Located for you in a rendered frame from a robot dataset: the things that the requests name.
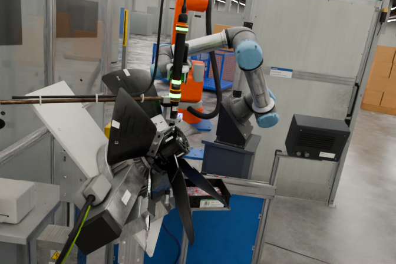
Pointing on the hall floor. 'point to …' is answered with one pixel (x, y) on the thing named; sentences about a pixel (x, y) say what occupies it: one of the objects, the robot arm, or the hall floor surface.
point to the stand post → (69, 214)
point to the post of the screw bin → (184, 248)
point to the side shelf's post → (25, 253)
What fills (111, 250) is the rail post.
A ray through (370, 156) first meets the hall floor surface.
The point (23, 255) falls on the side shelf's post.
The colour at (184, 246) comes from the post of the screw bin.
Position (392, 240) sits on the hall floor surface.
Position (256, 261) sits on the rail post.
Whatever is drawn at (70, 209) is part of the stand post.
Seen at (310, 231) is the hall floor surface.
